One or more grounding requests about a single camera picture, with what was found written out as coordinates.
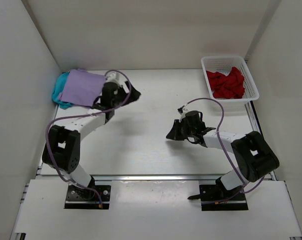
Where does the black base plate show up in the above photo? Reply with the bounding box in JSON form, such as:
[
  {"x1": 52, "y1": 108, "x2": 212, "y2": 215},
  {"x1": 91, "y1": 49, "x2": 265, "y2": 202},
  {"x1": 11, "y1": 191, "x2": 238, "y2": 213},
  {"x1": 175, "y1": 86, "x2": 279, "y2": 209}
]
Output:
[
  {"x1": 199, "y1": 184, "x2": 248, "y2": 211},
  {"x1": 64, "y1": 184, "x2": 111, "y2": 210}
]

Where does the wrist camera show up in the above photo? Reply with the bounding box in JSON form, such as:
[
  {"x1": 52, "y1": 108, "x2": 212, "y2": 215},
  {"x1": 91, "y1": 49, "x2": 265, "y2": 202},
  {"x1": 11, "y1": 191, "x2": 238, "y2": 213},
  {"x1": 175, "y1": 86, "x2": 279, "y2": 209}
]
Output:
[
  {"x1": 106, "y1": 71, "x2": 120, "y2": 85},
  {"x1": 177, "y1": 105, "x2": 188, "y2": 122}
]

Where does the red garment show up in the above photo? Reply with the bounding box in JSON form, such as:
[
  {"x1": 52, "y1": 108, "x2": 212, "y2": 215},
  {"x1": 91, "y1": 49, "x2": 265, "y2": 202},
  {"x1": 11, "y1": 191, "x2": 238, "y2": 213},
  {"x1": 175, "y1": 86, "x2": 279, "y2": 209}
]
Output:
[{"x1": 206, "y1": 67, "x2": 245, "y2": 99}]

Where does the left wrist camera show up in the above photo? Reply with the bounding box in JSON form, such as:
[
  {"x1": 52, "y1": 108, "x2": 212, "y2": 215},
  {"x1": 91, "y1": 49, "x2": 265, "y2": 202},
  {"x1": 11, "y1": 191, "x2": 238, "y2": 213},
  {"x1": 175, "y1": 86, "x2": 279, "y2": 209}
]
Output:
[{"x1": 106, "y1": 71, "x2": 120, "y2": 85}]

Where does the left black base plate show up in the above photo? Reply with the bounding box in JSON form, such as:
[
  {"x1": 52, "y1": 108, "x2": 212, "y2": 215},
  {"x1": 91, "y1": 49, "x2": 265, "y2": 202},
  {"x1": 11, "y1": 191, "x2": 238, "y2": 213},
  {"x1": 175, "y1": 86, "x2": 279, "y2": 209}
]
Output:
[{"x1": 64, "y1": 184, "x2": 111, "y2": 210}]

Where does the lavender t-shirt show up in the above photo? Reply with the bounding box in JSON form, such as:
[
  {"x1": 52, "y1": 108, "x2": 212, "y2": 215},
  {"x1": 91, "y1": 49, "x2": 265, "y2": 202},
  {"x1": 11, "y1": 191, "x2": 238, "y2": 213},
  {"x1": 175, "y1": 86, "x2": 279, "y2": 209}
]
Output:
[{"x1": 60, "y1": 69, "x2": 106, "y2": 107}]

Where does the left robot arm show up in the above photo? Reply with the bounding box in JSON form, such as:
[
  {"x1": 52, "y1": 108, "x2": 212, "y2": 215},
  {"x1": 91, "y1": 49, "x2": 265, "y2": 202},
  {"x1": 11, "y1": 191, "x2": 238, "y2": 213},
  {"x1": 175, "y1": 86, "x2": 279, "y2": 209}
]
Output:
[{"x1": 42, "y1": 80, "x2": 141, "y2": 200}]

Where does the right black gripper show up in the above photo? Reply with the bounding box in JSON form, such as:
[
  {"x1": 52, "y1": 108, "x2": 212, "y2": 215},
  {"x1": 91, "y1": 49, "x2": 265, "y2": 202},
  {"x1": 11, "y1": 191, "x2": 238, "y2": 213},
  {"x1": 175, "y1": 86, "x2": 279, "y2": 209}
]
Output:
[{"x1": 167, "y1": 120, "x2": 196, "y2": 142}]

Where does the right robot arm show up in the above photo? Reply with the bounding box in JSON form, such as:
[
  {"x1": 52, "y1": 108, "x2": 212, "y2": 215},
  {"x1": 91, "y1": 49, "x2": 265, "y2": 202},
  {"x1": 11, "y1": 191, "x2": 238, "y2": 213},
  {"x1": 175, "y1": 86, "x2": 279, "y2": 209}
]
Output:
[{"x1": 166, "y1": 110, "x2": 279, "y2": 202}]

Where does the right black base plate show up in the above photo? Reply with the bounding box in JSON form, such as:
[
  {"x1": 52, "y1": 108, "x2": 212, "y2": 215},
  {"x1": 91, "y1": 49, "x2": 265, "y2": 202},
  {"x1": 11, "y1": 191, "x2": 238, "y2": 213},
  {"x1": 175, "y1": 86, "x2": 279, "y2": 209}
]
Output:
[{"x1": 199, "y1": 184, "x2": 248, "y2": 211}]

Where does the white plastic basket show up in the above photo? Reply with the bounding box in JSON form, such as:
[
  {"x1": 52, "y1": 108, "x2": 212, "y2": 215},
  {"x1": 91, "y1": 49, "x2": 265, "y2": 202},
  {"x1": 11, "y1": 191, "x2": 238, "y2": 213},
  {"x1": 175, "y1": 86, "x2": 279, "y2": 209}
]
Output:
[{"x1": 201, "y1": 55, "x2": 259, "y2": 108}]

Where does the teal t-shirt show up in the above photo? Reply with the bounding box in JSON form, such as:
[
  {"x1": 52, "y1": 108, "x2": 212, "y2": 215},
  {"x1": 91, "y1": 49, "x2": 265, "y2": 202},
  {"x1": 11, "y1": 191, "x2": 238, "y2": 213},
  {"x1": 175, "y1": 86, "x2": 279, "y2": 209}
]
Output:
[{"x1": 51, "y1": 72, "x2": 73, "y2": 109}]

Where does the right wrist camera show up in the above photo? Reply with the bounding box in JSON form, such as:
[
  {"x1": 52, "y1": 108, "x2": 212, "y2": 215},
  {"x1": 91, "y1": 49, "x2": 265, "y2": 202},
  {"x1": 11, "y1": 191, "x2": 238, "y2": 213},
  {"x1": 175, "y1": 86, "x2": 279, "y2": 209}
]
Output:
[{"x1": 177, "y1": 105, "x2": 188, "y2": 122}]

